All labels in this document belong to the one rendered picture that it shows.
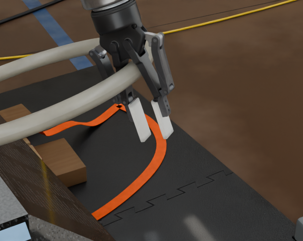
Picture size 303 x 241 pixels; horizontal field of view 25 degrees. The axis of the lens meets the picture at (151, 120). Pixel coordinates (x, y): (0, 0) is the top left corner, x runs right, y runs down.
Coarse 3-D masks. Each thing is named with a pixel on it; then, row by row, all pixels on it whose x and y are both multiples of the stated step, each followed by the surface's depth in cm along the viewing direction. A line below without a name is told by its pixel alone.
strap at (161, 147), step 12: (120, 108) 340; (96, 120) 330; (48, 132) 304; (156, 132) 322; (156, 156) 307; (156, 168) 300; (144, 180) 293; (132, 192) 286; (108, 204) 280; (120, 204) 280; (96, 216) 274
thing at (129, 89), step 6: (114, 42) 111; (114, 48) 111; (114, 54) 112; (114, 60) 112; (126, 60) 114; (114, 66) 113; (120, 66) 112; (126, 90) 115; (132, 90) 117; (120, 96) 115; (126, 96) 115; (132, 96) 117; (126, 102) 115
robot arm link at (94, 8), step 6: (84, 0) 107; (90, 0) 106; (96, 0) 106; (102, 0) 105; (108, 0) 105; (114, 0) 105; (120, 0) 106; (126, 0) 108; (84, 6) 108; (90, 6) 107; (96, 6) 106; (102, 6) 106; (108, 6) 107; (114, 6) 107
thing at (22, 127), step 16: (64, 48) 144; (80, 48) 142; (16, 64) 145; (32, 64) 145; (48, 64) 146; (128, 64) 112; (0, 80) 145; (112, 80) 107; (128, 80) 109; (80, 96) 104; (96, 96) 105; (112, 96) 107; (48, 112) 102; (64, 112) 102; (80, 112) 104; (0, 128) 101; (16, 128) 101; (32, 128) 101; (48, 128) 103; (0, 144) 102
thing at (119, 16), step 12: (132, 0) 109; (96, 12) 108; (108, 12) 107; (120, 12) 107; (132, 12) 108; (96, 24) 109; (108, 24) 107; (120, 24) 107; (132, 24) 109; (108, 36) 111; (120, 36) 110; (132, 36) 110; (144, 36) 109; (108, 48) 112; (120, 48) 111; (120, 60) 113
